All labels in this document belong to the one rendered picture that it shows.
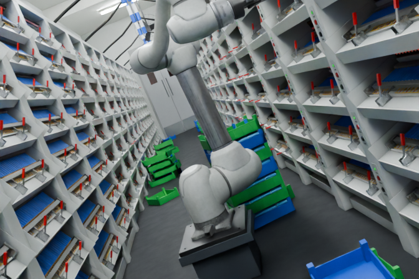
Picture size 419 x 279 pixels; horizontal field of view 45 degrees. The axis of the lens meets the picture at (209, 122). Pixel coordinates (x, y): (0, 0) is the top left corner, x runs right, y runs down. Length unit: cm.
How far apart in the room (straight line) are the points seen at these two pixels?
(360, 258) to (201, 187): 73
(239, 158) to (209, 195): 22
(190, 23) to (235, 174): 80
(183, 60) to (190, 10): 57
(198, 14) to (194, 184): 77
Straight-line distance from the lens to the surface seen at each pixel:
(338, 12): 170
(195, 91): 216
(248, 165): 219
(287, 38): 237
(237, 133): 264
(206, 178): 209
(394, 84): 154
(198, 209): 211
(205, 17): 161
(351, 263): 170
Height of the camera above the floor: 81
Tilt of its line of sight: 4 degrees down
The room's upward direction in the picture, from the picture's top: 23 degrees counter-clockwise
